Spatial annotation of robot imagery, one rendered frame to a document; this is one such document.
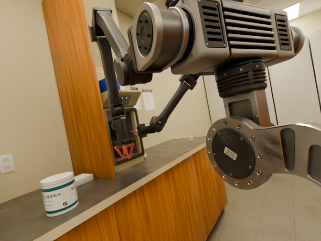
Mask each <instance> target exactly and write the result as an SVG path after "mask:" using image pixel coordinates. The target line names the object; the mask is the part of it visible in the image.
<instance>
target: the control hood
mask: <svg viewBox="0 0 321 241"><path fill-rule="evenodd" d="M119 93H120V95H121V96H131V98H130V101H129V103H128V105H124V107H125V106H135V105H136V104H137V101H138V99H139V97H140V95H141V91H128V90H119ZM100 95H101V99H102V105H103V108H108V92H107V91H105V92H103V93H100Z"/></svg>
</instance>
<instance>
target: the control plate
mask: <svg viewBox="0 0 321 241"><path fill-rule="evenodd" d="M121 98H122V102H123V105H128V103H129V101H130V98H131V96H121Z"/></svg>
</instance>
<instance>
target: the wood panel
mask: <svg viewBox="0 0 321 241"><path fill-rule="evenodd" d="M42 7H43V13H44V19H45V24H46V29H47V34H48V39H49V44H50V49H51V55H52V60H53V66H54V72H55V77H56V82H57V87H58V92H59V98H60V102H61V108H62V113H63V118H64V125H65V130H66V135H67V140H68V145H69V151H70V155H71V161H72V166H73V171H74V175H75V176H77V175H80V174H83V173H84V174H93V177H94V178H104V179H114V178H116V174H115V169H114V164H113V159H112V153H111V148H110V143H109V138H108V132H107V126H106V120H105V116H104V110H103V105H102V99H101V95H100V89H99V84H98V79H97V74H96V67H95V62H94V57H93V51H92V46H91V41H90V36H89V30H88V25H87V20H86V13H85V8H84V3H83V0H43V1H42Z"/></svg>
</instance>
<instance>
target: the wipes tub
mask: <svg viewBox="0 0 321 241"><path fill-rule="evenodd" d="M40 185H41V190H42V195H43V201H44V206H45V211H46V215H47V216H49V217H55V216H59V215H62V214H64V213H67V212H69V211H71V210H73V209H74V208H75V207H76V206H77V205H78V197H77V191H76V186H75V179H74V174H73V172H65V173H60V174H56V175H53V176H50V177H47V178H45V179H43V180H42V181H40Z"/></svg>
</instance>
